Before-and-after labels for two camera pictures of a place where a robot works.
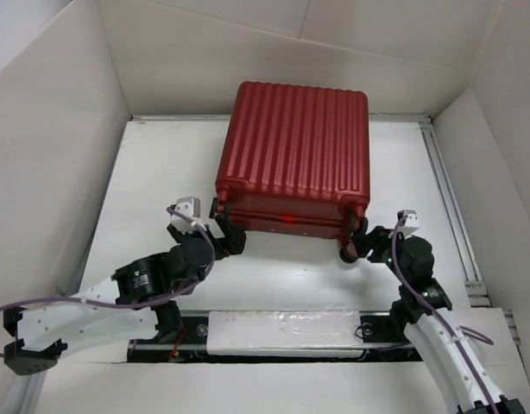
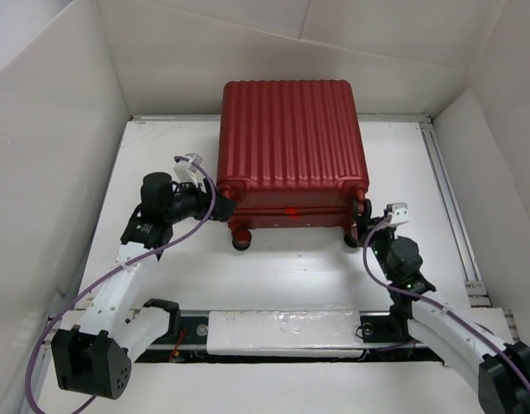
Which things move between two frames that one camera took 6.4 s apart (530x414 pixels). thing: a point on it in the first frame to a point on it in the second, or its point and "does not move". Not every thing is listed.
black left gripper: [233, 244] to [205, 200]
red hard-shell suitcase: [295, 160] does not move
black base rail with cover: [252, 335] does not move
